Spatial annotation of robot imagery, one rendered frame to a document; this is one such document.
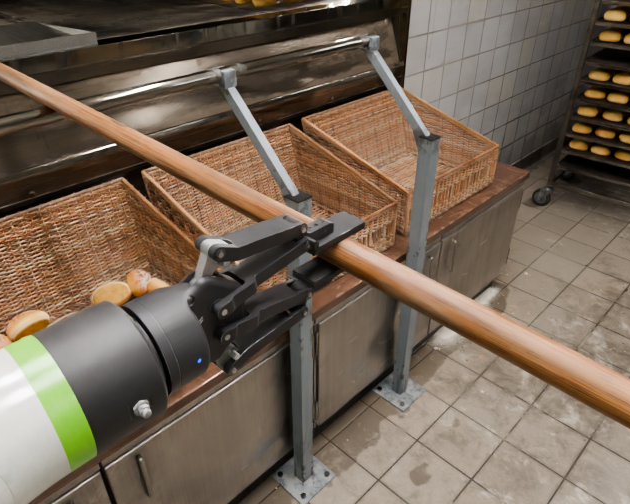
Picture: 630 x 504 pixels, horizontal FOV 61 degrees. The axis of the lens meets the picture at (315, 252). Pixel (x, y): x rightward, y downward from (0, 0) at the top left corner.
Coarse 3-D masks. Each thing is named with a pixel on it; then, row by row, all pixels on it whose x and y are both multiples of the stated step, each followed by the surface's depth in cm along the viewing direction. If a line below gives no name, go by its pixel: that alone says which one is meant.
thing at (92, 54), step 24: (360, 0) 188; (384, 0) 192; (216, 24) 149; (240, 24) 152; (264, 24) 158; (288, 24) 165; (72, 48) 123; (96, 48) 126; (120, 48) 130; (144, 48) 135; (168, 48) 139; (24, 72) 117
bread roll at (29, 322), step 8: (24, 312) 126; (32, 312) 125; (40, 312) 126; (16, 320) 123; (24, 320) 123; (32, 320) 124; (40, 320) 125; (48, 320) 128; (8, 328) 122; (16, 328) 122; (24, 328) 123; (32, 328) 125; (40, 328) 127; (8, 336) 122; (16, 336) 122; (24, 336) 124
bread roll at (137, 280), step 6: (132, 270) 141; (138, 270) 140; (144, 270) 141; (132, 276) 137; (138, 276) 137; (144, 276) 138; (150, 276) 141; (132, 282) 136; (138, 282) 136; (144, 282) 137; (132, 288) 136; (138, 288) 136; (144, 288) 137; (138, 294) 136
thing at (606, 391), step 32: (0, 64) 99; (32, 96) 89; (64, 96) 84; (96, 128) 76; (128, 128) 73; (160, 160) 66; (192, 160) 64; (224, 192) 59; (256, 192) 58; (320, 256) 51; (352, 256) 48; (384, 256) 48; (384, 288) 46; (416, 288) 44; (448, 288) 44; (448, 320) 43; (480, 320) 41; (512, 320) 41; (512, 352) 39; (544, 352) 38; (576, 352) 38; (576, 384) 37; (608, 384) 36; (608, 416) 36
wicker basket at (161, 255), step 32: (96, 192) 137; (128, 192) 142; (0, 224) 122; (32, 224) 127; (64, 224) 132; (96, 224) 138; (128, 224) 144; (160, 224) 136; (0, 256) 124; (32, 256) 128; (96, 256) 139; (128, 256) 146; (160, 256) 143; (192, 256) 130; (0, 288) 124; (32, 288) 129; (64, 288) 135; (96, 288) 140; (0, 320) 125
